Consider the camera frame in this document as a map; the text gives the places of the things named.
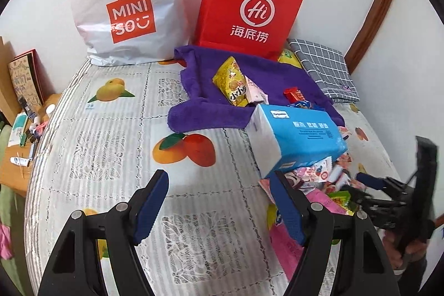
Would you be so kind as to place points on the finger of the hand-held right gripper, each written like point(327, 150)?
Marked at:
point(373, 180)
point(381, 207)

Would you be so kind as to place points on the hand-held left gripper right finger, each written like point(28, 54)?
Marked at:
point(289, 212)

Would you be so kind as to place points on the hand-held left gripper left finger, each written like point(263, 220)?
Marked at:
point(151, 209)

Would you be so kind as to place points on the panda print snack packet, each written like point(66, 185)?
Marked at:
point(298, 178)

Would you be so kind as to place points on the large magenta snack packet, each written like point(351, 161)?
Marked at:
point(282, 249)

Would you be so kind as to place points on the green snack packet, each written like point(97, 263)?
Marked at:
point(338, 202)

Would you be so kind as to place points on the blue candy packet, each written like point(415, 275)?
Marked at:
point(301, 104)

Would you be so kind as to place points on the red candy packet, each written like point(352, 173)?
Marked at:
point(293, 95)

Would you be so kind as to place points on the pale pink zigzag snack packet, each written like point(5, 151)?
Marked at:
point(256, 91)

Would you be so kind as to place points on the yellow snack packet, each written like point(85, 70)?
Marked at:
point(230, 81)

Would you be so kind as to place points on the person's right hand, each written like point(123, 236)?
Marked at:
point(418, 256)

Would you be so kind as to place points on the blue tissue pack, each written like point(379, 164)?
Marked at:
point(298, 143)

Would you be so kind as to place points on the fruit print table cover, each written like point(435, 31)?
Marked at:
point(104, 143)

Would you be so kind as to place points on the purple towel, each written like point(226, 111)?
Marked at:
point(208, 112)

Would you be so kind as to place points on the grey checked folded cloth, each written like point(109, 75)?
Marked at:
point(326, 67)

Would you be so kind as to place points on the small white tube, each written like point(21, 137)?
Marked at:
point(19, 161)

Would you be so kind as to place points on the green blanket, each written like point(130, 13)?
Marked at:
point(8, 206)

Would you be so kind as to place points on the wooden nightstand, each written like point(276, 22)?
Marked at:
point(10, 174)

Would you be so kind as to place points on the yellow green snack bag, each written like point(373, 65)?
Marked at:
point(288, 58)

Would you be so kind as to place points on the pink star print cloth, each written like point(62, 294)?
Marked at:
point(4, 240)

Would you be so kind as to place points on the patterned book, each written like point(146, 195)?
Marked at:
point(24, 81)

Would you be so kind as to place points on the wooden headboard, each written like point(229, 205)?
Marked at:
point(5, 84)

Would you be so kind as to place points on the brown wooden door frame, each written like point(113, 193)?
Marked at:
point(378, 11)

